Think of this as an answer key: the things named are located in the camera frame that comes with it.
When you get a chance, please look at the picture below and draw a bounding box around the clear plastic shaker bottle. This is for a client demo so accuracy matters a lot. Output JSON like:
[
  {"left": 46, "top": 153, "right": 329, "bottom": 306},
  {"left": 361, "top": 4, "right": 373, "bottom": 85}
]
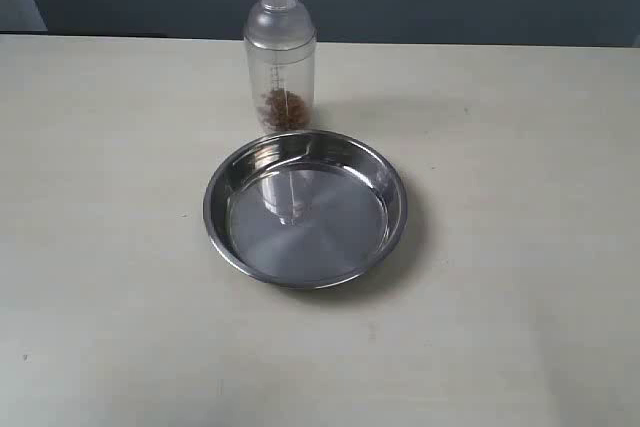
[{"left": 243, "top": 0, "right": 317, "bottom": 133}]

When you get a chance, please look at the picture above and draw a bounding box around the round stainless steel tray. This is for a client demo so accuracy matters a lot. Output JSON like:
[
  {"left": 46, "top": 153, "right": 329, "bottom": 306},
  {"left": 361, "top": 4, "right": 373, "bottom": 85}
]
[{"left": 203, "top": 130, "right": 408, "bottom": 290}]

